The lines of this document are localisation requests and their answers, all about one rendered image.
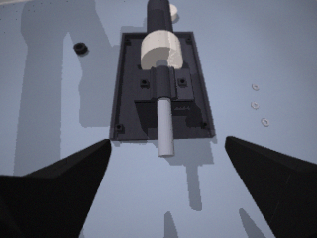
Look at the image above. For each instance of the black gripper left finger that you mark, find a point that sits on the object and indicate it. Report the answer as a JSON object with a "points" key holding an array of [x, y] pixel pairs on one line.
{"points": [[54, 201]]}

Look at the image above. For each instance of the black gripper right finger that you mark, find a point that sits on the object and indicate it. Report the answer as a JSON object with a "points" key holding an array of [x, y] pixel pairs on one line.
{"points": [[284, 188]]}

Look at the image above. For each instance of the dark grey mounting plate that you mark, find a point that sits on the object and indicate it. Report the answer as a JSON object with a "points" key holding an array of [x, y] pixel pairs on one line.
{"points": [[135, 116]]}

